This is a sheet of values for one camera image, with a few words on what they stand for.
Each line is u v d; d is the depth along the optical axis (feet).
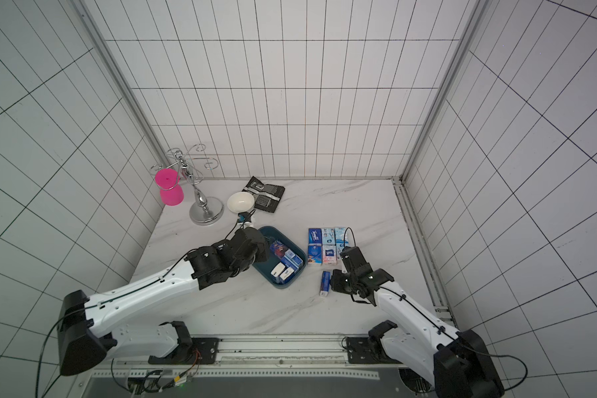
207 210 3.48
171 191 2.65
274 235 3.18
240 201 3.50
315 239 3.10
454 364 1.30
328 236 3.19
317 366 2.36
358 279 1.52
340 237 3.18
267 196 3.61
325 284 2.79
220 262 1.08
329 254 3.01
